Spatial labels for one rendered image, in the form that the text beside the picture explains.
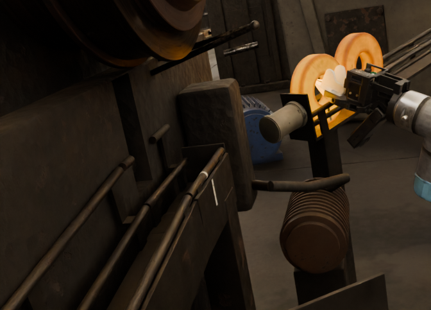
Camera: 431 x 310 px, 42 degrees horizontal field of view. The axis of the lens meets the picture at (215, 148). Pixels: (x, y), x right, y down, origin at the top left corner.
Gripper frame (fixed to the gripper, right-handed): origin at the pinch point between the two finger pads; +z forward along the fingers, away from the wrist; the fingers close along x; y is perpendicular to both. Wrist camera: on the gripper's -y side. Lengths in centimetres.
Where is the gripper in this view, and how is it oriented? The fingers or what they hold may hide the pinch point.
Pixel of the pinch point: (319, 85)
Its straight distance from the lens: 126.1
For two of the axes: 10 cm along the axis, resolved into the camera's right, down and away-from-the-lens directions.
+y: 0.3, -8.7, -4.9
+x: -7.4, 3.2, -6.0
